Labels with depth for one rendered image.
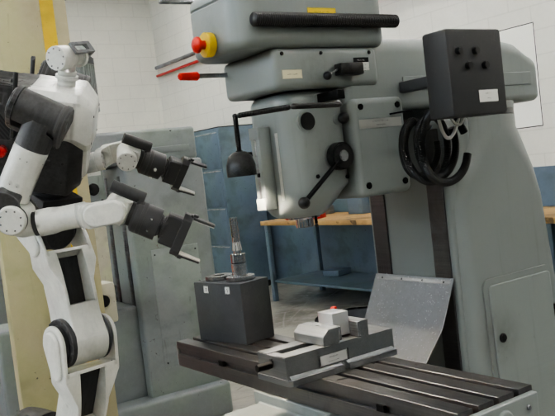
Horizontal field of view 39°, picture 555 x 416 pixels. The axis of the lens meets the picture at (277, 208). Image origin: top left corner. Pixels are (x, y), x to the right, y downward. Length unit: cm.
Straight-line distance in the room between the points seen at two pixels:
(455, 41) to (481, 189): 49
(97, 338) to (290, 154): 80
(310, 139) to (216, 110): 864
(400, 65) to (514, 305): 75
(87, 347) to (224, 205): 708
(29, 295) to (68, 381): 126
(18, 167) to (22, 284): 148
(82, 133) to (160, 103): 981
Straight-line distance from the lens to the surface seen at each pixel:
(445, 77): 191
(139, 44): 1201
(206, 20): 196
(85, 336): 229
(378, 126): 206
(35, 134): 205
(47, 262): 229
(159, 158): 257
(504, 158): 231
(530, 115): 676
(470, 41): 197
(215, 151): 934
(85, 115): 219
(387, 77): 212
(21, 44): 359
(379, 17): 206
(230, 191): 928
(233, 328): 239
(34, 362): 356
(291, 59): 191
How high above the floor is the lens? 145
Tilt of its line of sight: 3 degrees down
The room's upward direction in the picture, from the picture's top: 7 degrees counter-clockwise
